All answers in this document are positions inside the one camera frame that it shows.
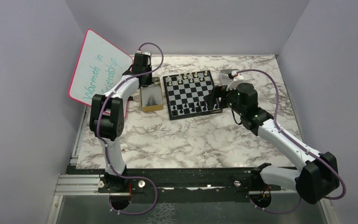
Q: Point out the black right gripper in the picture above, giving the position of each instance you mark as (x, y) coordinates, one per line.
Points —
(217, 92)

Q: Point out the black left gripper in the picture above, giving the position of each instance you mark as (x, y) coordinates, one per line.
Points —
(149, 81)

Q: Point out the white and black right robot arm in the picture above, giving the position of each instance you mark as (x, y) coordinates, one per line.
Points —
(315, 175)

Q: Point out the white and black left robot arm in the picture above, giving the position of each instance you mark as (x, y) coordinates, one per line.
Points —
(107, 118)

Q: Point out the silver metal tin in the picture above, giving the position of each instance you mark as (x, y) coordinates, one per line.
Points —
(225, 76)

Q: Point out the black and white chessboard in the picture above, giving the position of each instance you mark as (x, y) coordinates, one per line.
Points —
(189, 94)

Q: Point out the pink framed whiteboard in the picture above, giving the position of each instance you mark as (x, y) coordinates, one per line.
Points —
(98, 69)

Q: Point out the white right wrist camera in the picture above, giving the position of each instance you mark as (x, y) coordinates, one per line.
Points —
(236, 79)

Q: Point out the aluminium extrusion rail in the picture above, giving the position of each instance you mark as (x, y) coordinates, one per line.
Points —
(77, 185)

